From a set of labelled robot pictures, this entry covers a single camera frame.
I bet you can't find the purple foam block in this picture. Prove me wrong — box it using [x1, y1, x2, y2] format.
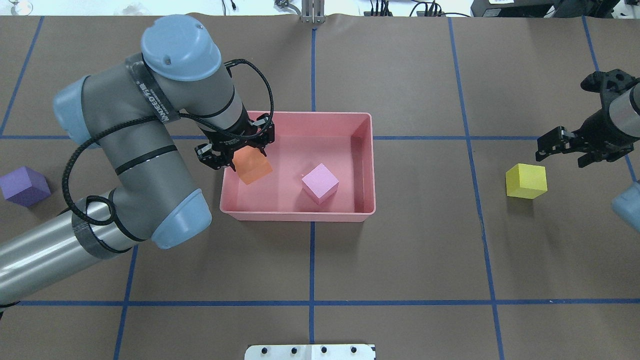
[0, 166, 51, 208]

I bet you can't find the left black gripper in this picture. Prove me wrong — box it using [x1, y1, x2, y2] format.
[195, 114, 275, 170]

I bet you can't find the pink foam block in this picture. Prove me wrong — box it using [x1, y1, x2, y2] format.
[301, 163, 339, 205]

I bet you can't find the pink plastic bin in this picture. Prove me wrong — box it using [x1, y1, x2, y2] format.
[219, 111, 377, 223]

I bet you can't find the white metal base plate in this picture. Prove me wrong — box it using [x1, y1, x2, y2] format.
[244, 343, 377, 360]

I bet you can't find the grey metal post bracket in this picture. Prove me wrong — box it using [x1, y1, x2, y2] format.
[300, 0, 326, 24]

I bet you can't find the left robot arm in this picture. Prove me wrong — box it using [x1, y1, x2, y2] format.
[1, 14, 275, 311]

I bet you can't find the yellow foam block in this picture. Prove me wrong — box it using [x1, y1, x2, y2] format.
[505, 162, 548, 199]

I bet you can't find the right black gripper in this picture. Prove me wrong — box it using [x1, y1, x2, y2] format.
[535, 109, 634, 168]

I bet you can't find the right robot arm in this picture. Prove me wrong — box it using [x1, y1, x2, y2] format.
[535, 84, 640, 168]

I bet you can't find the orange foam block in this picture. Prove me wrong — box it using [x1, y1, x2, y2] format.
[233, 146, 274, 185]

